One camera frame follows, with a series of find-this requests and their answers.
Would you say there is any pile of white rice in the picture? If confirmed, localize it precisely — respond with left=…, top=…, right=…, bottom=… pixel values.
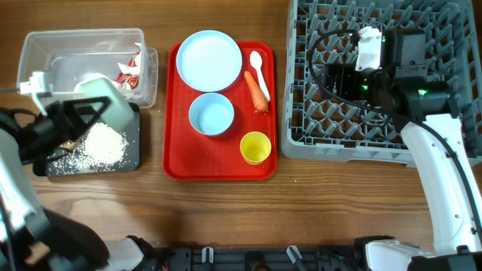
left=50, top=122, right=139, bottom=176

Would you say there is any pale green rice bowl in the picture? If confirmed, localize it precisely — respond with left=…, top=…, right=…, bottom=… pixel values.
left=81, top=78, right=135, bottom=132

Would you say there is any red candy wrapper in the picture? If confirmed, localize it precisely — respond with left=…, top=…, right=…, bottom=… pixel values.
left=114, top=52, right=142, bottom=90

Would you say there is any orange carrot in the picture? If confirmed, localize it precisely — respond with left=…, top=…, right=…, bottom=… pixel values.
left=243, top=71, right=268, bottom=113

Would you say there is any white plastic spoon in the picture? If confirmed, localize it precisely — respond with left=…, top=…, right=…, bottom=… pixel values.
left=249, top=50, right=270, bottom=102

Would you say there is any yellow plastic cup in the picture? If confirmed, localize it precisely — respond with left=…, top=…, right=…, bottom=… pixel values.
left=239, top=131, right=272, bottom=166

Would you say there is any large light blue plate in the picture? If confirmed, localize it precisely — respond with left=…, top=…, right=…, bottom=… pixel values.
left=175, top=30, right=243, bottom=93

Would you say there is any light blue bowl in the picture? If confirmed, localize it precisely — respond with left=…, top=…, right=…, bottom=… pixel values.
left=188, top=93, right=235, bottom=136

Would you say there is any brown food scrap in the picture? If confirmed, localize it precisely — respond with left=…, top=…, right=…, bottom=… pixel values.
left=59, top=140, right=81, bottom=152

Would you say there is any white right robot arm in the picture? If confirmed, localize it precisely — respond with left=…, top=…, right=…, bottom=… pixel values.
left=313, top=27, right=481, bottom=270

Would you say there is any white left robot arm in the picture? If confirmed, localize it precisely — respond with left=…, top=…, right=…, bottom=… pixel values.
left=1, top=72, right=152, bottom=270

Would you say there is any grey dishwasher rack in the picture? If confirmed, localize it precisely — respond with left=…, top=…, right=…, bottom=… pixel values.
left=282, top=0, right=481, bottom=167

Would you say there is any clear plastic waste bin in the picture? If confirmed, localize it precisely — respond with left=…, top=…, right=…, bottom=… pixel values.
left=17, top=28, right=158, bottom=108

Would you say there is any black plastic tray bin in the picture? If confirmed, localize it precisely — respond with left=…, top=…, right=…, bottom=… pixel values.
left=32, top=102, right=142, bottom=178

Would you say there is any red serving tray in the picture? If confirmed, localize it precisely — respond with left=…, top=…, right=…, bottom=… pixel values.
left=163, top=41, right=278, bottom=181

